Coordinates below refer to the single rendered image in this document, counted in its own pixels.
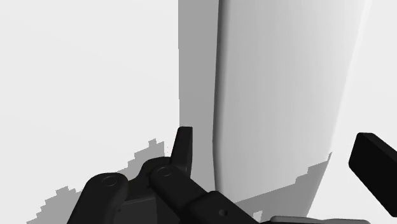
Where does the large white rounded fixture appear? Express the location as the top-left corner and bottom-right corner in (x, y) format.
(212, 0), (373, 204)

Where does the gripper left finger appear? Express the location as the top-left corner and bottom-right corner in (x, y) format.
(66, 126), (208, 224)

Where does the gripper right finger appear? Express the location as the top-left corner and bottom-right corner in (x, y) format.
(348, 132), (397, 218)

